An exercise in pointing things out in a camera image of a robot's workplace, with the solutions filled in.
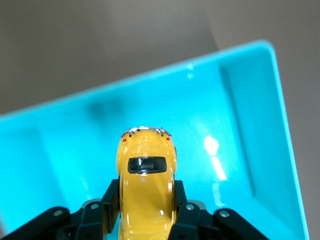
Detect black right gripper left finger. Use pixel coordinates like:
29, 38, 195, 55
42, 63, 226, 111
0, 178, 121, 240

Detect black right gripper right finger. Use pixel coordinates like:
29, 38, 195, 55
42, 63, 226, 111
171, 179, 266, 240

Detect yellow beetle toy car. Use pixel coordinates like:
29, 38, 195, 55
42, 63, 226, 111
116, 125, 179, 240

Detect turquoise plastic bin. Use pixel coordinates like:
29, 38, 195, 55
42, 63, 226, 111
0, 38, 311, 240

